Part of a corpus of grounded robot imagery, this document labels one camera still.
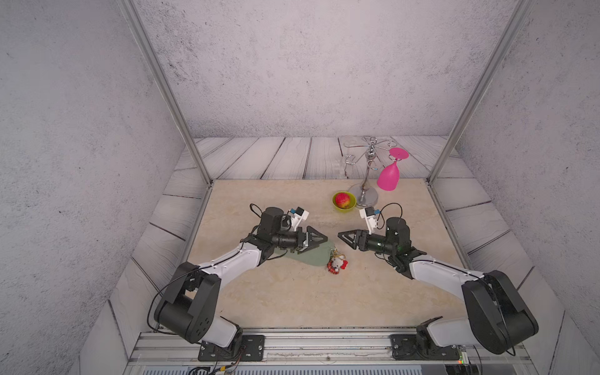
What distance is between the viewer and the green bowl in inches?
42.1

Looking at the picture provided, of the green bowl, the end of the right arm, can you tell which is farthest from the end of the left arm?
the green bowl

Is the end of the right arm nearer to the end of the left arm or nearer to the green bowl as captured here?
the end of the left arm
